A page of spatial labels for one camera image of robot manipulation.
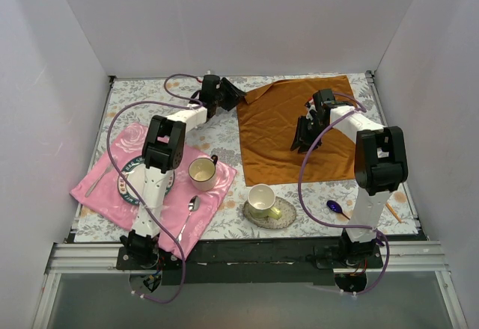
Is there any silver fork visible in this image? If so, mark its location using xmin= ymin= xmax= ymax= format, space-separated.
xmin=85 ymin=163 xmax=113 ymax=197

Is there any pale green teacup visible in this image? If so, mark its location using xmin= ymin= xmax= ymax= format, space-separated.
xmin=247 ymin=184 xmax=282 ymax=220

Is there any white plate green rim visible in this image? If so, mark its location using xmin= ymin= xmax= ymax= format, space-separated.
xmin=117 ymin=156 xmax=176 ymax=207

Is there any cream mug black handle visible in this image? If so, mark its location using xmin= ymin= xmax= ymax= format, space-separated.
xmin=188 ymin=155 xmax=218 ymax=191

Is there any woven round saucer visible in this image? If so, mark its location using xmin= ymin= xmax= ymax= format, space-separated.
xmin=242 ymin=197 xmax=296 ymax=230

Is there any silver spoon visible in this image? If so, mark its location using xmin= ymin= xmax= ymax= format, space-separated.
xmin=177 ymin=195 xmax=201 ymax=243

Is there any orange plastic utensil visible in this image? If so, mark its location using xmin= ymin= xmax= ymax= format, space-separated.
xmin=385 ymin=203 xmax=403 ymax=223

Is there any purple spoon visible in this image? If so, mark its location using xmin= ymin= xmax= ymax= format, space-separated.
xmin=326 ymin=200 xmax=350 ymax=220

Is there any floral patterned tablecloth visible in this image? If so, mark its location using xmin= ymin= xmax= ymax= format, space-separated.
xmin=94 ymin=78 xmax=421 ymax=240

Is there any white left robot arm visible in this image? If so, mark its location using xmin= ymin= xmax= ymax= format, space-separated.
xmin=120 ymin=75 xmax=246 ymax=269

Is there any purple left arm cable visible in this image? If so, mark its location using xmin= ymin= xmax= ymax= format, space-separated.
xmin=106 ymin=73 xmax=205 ymax=304

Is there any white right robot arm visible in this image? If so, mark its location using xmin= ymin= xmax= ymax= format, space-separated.
xmin=291 ymin=89 xmax=409 ymax=268

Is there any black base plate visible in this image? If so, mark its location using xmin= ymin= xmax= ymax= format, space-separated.
xmin=115 ymin=237 xmax=385 ymax=287

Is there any aluminium frame rail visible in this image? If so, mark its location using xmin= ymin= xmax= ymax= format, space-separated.
xmin=34 ymin=238 xmax=468 ymax=328

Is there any orange-brown cloth napkin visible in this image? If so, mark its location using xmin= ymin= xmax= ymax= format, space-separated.
xmin=237 ymin=76 xmax=355 ymax=186

